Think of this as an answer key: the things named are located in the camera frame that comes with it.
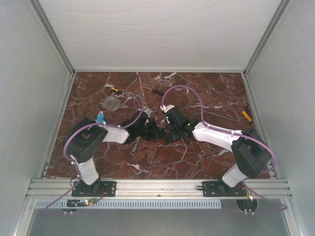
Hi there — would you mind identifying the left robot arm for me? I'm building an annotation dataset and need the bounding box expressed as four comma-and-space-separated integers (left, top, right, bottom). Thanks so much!
63, 110, 161, 196

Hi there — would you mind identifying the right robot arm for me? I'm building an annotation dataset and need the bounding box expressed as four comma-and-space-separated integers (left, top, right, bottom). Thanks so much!
160, 105, 272, 196

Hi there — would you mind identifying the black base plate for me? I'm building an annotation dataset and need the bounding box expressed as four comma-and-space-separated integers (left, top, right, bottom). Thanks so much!
71, 180, 117, 197
197, 180, 247, 197

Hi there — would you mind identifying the thin black screwdriver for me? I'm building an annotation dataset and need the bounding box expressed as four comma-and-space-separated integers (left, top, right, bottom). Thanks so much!
242, 98, 252, 117

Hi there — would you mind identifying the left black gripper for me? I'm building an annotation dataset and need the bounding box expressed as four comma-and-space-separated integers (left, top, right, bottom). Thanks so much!
137, 119, 166, 142

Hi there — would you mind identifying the silver combination wrench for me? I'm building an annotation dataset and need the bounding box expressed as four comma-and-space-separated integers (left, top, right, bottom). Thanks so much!
130, 137, 141, 155

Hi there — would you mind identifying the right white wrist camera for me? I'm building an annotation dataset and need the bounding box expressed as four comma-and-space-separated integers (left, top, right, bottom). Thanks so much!
160, 105, 175, 114

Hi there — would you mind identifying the orange handle screwdriver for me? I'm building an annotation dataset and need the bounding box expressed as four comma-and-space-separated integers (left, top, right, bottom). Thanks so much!
242, 111, 252, 123

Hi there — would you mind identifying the clear plastic fuse box lid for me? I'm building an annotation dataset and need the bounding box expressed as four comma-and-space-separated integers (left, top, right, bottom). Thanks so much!
102, 96, 121, 111

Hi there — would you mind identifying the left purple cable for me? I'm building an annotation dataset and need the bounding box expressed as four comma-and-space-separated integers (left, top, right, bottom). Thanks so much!
39, 95, 145, 216

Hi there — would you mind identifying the grey slotted cable duct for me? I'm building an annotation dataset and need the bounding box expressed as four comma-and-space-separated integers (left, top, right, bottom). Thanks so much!
35, 199, 221, 209

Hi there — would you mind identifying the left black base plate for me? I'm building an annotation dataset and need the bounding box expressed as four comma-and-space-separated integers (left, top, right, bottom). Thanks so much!
71, 180, 117, 197

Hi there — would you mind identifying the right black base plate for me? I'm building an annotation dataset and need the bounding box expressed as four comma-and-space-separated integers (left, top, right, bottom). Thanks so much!
197, 180, 247, 197

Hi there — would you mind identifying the yellow black small screwdriver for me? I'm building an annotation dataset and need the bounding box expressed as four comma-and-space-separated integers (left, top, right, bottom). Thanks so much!
110, 88, 123, 94

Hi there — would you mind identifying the black handle screwdriver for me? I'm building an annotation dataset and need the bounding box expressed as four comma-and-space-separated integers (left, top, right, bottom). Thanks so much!
143, 87, 164, 95

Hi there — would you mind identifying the black fuse box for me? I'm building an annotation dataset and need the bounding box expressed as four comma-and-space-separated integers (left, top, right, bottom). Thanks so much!
161, 127, 182, 145

